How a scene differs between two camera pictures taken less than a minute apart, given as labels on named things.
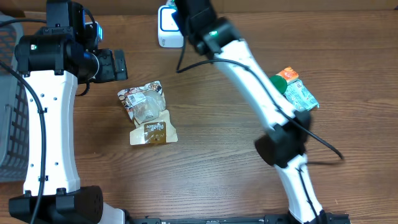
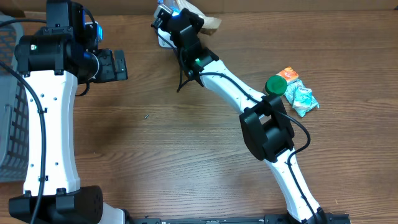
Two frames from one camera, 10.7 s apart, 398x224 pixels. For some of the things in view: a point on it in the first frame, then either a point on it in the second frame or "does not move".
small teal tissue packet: [171, 4] → [302, 98]
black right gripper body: [188, 27] → [197, 22]
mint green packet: [299, 96] does not move
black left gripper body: [108, 70] does not move
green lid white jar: [280, 82] does not move
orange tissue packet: [288, 73] does not move
